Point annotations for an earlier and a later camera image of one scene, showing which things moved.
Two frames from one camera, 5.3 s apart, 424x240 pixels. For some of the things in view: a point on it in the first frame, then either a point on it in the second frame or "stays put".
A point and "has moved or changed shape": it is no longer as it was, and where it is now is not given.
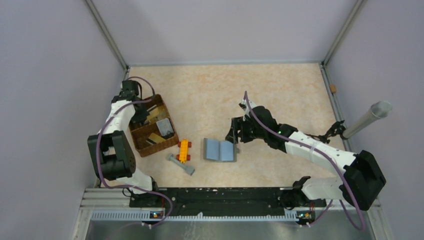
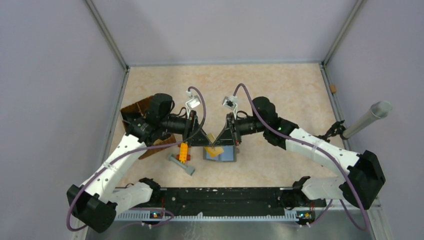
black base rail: x=254 y=199 stays put
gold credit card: x=153 y=113 has moved or changed shape
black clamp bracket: x=337 y=128 stays put
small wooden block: x=333 y=88 stays put
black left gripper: x=141 y=117 → x=191 y=124
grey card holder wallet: x=219 y=151 stays put
